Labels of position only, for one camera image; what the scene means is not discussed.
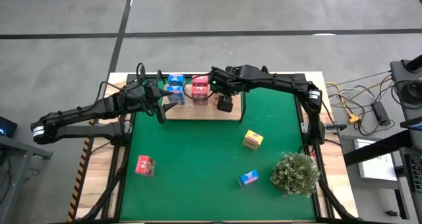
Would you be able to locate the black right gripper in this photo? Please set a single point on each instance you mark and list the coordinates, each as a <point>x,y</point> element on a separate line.
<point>227,80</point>

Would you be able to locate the wooden shelf board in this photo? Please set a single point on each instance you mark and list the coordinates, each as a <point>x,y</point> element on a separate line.
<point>198,113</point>

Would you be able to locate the artificial white-flowered bush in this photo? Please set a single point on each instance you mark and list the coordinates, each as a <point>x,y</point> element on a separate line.
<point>295,174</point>

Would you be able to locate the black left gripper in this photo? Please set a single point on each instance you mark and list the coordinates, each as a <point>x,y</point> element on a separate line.
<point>152,95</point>

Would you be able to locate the dark monitor screen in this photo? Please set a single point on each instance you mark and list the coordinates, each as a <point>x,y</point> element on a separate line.
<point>413,125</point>

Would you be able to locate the blue Rice Krispies cereal box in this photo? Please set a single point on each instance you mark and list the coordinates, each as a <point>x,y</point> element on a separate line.
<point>176,79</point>
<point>175,93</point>
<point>248,178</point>

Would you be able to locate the yellow Corn Pops cereal box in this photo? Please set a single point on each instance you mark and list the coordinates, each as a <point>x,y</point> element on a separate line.
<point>253,140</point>

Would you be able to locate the black metal beam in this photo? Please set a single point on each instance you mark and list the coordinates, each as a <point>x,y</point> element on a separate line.
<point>376,150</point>

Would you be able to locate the grey metal equipment stand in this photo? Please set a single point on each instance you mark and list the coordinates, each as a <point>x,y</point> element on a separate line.
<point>397,69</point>

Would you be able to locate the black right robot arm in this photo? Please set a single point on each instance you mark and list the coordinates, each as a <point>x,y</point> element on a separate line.
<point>280,80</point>

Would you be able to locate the white board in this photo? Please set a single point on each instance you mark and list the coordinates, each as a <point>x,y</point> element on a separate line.
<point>376,168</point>

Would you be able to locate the green table mat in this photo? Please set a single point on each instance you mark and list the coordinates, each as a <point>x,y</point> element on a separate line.
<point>198,197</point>

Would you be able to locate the black device with blue light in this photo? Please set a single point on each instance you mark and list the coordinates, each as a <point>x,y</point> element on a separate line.
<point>6,126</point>

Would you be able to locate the yellow black hazard tape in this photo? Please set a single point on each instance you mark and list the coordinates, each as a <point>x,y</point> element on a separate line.
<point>78,181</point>

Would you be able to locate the small black device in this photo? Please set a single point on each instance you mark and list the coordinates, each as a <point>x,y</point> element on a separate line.
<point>336,127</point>

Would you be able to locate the black metal table frame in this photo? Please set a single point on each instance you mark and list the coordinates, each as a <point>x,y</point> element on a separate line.
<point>132,78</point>

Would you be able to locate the grey metal desk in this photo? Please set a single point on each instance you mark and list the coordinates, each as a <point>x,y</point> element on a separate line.
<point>19,148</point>

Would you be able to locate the black metal shelf bracket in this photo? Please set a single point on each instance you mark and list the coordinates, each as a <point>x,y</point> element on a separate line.
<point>158,75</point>
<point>242,108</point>

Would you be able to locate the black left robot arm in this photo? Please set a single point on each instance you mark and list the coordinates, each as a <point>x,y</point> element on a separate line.
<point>105,104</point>

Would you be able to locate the black keyboard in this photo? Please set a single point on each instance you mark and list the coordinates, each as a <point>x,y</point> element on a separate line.
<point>416,171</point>

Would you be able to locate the small black floor object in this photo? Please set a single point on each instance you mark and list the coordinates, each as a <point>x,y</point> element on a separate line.
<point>392,213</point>

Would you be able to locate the black power adapter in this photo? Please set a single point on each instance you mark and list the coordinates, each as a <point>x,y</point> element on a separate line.
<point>380,113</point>

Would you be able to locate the red cereal box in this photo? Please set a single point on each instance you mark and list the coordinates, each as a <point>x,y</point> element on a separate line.
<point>199,93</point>
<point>200,80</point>
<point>145,165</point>

